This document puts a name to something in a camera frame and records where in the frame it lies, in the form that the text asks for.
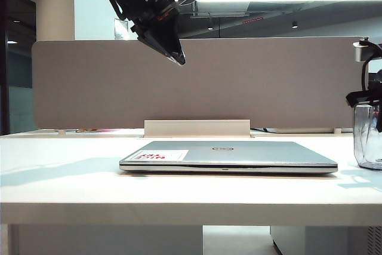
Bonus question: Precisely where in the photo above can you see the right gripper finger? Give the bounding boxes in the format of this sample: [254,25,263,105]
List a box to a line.
[374,107,382,133]
[345,88,382,108]

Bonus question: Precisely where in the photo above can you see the transparent grey water cup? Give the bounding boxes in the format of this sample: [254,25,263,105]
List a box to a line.
[353,105,382,171]

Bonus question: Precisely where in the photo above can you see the white red laptop sticker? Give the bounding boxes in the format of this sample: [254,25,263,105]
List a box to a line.
[129,149,189,162]

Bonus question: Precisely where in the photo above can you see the silver Dell laptop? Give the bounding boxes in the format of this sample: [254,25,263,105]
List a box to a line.
[119,140,338,175]

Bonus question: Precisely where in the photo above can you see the beige fabric desk divider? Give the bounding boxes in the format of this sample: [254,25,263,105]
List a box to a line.
[31,37,370,130]

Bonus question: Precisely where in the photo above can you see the white under-desk cabinet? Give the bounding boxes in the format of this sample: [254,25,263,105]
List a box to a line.
[270,225,382,255]

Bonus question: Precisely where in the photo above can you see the dark glass door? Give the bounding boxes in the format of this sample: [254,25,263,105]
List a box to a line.
[0,0,37,136]

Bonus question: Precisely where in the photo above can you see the white desk modesty panel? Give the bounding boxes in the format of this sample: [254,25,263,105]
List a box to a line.
[11,225,204,255]

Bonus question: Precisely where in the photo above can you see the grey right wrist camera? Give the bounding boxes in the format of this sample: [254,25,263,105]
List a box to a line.
[353,39,374,63]

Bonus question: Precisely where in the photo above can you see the black right camera bracket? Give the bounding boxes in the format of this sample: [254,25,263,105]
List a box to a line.
[359,36,382,90]

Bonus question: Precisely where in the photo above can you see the white wall notice paper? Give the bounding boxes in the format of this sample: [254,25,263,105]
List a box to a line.
[114,18,130,41]

